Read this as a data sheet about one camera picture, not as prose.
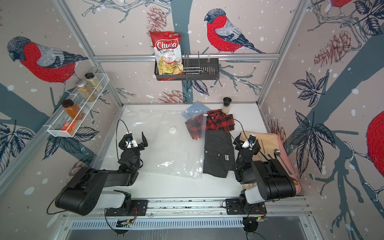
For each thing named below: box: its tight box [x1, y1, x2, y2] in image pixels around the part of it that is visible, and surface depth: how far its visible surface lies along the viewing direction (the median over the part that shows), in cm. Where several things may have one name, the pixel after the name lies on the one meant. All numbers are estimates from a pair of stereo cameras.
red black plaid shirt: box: [185, 109, 235, 140], surface depth 106 cm
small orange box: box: [61, 121, 77, 134], surface depth 68 cm
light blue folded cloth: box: [181, 101, 212, 121], surface depth 113 cm
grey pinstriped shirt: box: [203, 129, 236, 178], surface depth 92 cm
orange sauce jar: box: [61, 99, 84, 120], surface depth 69 cm
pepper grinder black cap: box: [223, 97, 232, 106], surface depth 109 cm
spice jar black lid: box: [84, 72, 103, 92], surface depth 82 cm
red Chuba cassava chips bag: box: [149, 31, 186, 81], surface depth 84 cm
